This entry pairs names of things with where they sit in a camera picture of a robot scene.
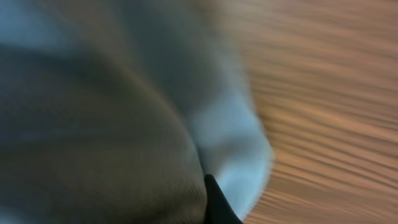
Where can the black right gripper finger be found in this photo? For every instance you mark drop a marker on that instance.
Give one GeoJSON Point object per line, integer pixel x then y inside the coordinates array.
{"type": "Point", "coordinates": [218, 210]}

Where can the light blue t-shirt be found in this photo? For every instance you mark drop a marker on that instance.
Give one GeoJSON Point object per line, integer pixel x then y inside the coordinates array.
{"type": "Point", "coordinates": [115, 111]}

